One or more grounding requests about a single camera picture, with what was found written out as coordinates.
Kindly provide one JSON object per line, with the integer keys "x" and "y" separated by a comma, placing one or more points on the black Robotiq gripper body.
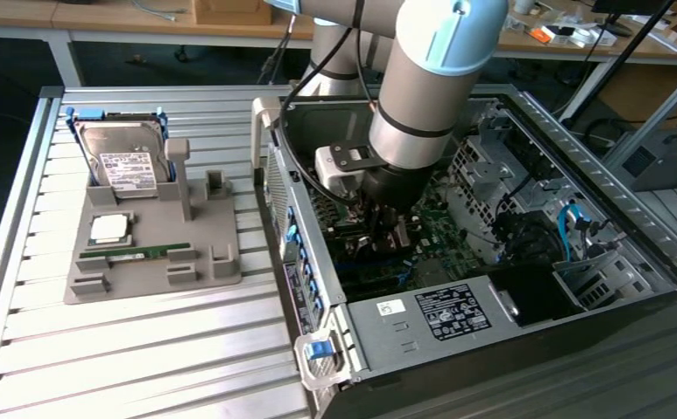
{"x": 399, "y": 187}

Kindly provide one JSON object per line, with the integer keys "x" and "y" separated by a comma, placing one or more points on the black graphics card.
{"x": 358, "y": 249}

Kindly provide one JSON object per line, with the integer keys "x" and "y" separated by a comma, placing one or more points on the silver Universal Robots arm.
{"x": 419, "y": 109}

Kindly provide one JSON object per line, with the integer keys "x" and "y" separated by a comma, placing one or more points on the green motherboard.
{"x": 449, "y": 231}

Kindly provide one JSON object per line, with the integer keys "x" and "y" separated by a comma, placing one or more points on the perforated metal drive cage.
{"x": 483, "y": 174}

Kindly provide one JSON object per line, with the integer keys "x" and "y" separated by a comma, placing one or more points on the grey chipset heatsink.
{"x": 434, "y": 271}

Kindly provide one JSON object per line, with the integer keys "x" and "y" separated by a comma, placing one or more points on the grey power supply unit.
{"x": 384, "y": 345}

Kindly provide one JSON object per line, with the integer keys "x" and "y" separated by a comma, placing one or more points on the grey disk bay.
{"x": 599, "y": 279}

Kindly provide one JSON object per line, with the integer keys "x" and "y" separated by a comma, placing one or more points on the wooden desk with grey legs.
{"x": 547, "y": 46}
{"x": 111, "y": 22}

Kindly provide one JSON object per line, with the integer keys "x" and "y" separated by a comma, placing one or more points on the small orange box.
{"x": 541, "y": 35}

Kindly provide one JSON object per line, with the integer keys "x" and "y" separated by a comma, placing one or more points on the open black PC case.
{"x": 431, "y": 375}

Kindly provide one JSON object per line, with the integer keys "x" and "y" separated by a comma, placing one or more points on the green RAM stick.
{"x": 139, "y": 252}

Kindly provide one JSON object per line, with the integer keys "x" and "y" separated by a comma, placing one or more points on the grey computer tower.
{"x": 670, "y": 161}

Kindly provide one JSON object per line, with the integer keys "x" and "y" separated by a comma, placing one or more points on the white cup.
{"x": 525, "y": 5}

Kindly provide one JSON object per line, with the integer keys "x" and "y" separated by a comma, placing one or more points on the small white box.
{"x": 599, "y": 39}

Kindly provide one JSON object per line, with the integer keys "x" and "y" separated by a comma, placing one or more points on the hard disk with blue carrier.
{"x": 121, "y": 144}

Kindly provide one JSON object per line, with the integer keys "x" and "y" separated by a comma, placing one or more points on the grey plastic parts rack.
{"x": 139, "y": 283}

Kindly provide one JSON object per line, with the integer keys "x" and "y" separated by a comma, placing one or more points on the closed brown cardboard box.
{"x": 227, "y": 11}

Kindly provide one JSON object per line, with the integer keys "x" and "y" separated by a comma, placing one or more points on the silver CPU chip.
{"x": 111, "y": 229}

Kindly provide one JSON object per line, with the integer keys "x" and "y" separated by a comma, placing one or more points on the black slanted pole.
{"x": 634, "y": 39}

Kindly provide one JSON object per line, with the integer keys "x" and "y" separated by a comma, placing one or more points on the black monitor with stand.
{"x": 617, "y": 5}

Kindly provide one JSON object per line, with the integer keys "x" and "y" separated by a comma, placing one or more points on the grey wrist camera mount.
{"x": 338, "y": 174}

